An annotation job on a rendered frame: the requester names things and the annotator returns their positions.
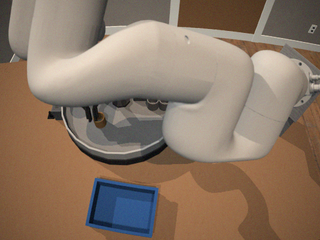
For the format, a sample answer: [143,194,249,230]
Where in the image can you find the bronze bushing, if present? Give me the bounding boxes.
[93,112,107,129]

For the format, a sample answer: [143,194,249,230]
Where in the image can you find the blue shallow tray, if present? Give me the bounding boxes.
[85,178,159,238]

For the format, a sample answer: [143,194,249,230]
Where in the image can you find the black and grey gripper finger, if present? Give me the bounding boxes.
[82,106,92,123]
[92,105,99,122]

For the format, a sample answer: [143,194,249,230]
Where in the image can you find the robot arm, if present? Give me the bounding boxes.
[8,0,320,163]

